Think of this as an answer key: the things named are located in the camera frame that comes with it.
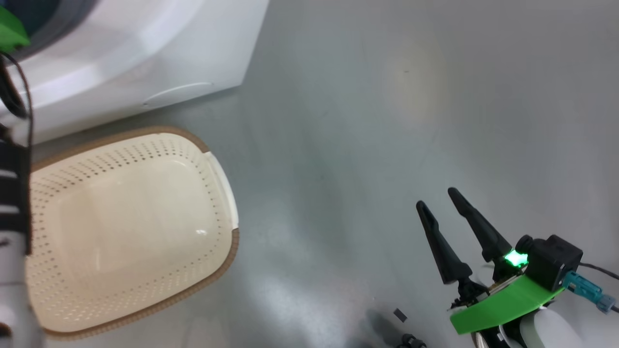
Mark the thin black right camera cable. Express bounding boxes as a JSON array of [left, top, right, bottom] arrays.
[[578, 262, 619, 281]]

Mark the round white drain filter cover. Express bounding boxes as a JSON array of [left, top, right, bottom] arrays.
[[143, 82, 214, 108]]

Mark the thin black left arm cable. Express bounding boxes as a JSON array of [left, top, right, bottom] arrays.
[[0, 52, 34, 145]]

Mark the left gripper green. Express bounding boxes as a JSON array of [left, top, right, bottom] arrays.
[[0, 5, 30, 54]]

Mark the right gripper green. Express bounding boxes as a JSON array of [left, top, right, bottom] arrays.
[[416, 188, 565, 335]]

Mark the cream perforated laundry basket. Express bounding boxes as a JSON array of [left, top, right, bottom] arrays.
[[24, 126, 240, 340]]

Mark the grey rubber door gasket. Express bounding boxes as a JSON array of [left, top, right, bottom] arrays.
[[0, 0, 100, 61]]

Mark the white front-load washing machine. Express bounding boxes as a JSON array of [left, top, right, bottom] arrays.
[[0, 0, 270, 144]]

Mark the teal connector camera cable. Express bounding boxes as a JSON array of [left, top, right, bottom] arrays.
[[562, 271, 619, 314]]

